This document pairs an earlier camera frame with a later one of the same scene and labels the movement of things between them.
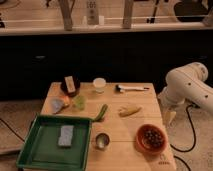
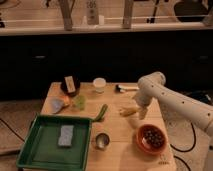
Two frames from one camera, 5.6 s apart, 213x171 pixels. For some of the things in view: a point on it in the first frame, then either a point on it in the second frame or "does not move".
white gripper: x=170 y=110 to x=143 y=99
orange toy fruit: x=66 y=100 does not move
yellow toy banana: x=128 y=110 does not move
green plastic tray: x=56 y=143 does not move
